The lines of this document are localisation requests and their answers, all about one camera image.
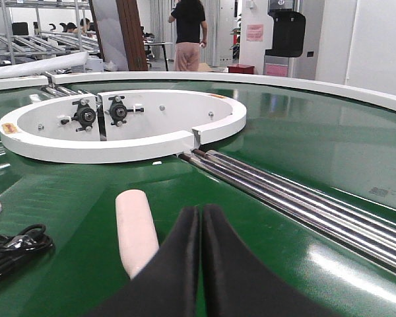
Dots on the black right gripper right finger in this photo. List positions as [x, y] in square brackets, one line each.
[237, 283]

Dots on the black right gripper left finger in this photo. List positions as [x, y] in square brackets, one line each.
[167, 285]

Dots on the pink hand brush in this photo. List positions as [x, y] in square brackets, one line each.
[136, 233]

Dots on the chrome conveyor rollers right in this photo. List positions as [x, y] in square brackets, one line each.
[362, 232]

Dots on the chrome conveyor rollers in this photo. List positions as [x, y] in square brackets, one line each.
[56, 90]
[362, 232]

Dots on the chrome conveyor rollers left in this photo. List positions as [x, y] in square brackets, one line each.
[56, 90]

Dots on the white outer conveyor rim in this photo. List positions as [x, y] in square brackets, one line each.
[383, 100]

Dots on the black bearing block right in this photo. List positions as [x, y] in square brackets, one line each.
[118, 111]

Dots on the black bearing block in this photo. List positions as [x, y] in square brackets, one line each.
[118, 111]
[84, 115]

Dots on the black bearing block left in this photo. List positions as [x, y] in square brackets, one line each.
[84, 115]

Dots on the red box on floor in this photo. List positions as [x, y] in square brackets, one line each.
[241, 68]

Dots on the black water dispenser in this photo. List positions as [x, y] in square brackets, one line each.
[289, 26]

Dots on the person in black shirt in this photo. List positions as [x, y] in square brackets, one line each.
[191, 30]

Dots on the brown wooden pillar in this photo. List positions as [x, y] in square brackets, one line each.
[132, 34]

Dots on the metal roller rack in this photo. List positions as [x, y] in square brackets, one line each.
[34, 30]

